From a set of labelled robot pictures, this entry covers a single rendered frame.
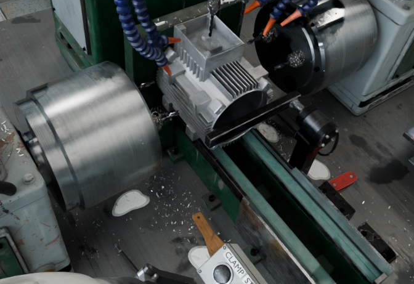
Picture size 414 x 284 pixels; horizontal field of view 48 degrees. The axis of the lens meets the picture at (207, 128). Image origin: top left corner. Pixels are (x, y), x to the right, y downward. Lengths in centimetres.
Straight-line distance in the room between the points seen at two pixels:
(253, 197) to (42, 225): 44
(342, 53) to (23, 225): 76
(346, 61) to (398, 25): 16
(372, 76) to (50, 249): 89
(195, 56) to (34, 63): 62
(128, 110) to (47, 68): 63
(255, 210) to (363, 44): 47
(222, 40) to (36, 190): 52
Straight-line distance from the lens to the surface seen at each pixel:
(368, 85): 134
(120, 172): 86
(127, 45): 102
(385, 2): 122
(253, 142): 111
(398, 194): 130
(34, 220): 83
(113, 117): 84
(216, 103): 94
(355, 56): 117
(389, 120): 146
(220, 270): 77
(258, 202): 102
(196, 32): 105
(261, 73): 104
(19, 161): 79
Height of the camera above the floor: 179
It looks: 51 degrees down
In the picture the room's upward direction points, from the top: 9 degrees clockwise
